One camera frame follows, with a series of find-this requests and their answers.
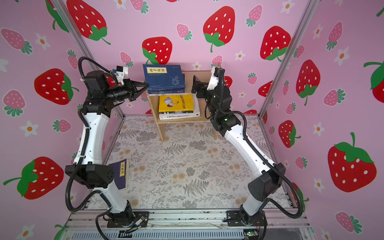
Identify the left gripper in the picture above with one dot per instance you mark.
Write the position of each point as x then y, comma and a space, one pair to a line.
128, 88

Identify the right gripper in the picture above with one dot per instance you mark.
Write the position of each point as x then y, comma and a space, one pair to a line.
197, 88

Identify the blue book with figure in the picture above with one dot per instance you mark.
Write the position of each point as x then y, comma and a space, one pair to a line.
151, 71

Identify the white hardcover book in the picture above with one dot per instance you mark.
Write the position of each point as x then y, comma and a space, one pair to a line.
181, 115

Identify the yellow cartoon cover book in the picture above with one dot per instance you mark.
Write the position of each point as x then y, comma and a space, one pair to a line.
176, 103

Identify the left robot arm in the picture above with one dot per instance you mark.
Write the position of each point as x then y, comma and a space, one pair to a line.
88, 168

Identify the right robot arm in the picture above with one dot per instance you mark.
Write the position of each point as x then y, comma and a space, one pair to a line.
232, 126

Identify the wooden two-tier shelf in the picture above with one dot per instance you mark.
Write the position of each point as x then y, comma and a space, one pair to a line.
153, 100

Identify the dark purple book left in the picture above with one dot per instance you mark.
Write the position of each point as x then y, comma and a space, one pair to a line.
121, 173

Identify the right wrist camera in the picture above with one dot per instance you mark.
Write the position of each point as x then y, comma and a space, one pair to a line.
214, 79

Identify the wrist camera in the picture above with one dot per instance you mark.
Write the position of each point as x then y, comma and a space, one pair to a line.
214, 79
120, 73

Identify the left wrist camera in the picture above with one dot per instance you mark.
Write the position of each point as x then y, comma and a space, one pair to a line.
120, 73

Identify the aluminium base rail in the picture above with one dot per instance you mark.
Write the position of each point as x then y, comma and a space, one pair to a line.
211, 224

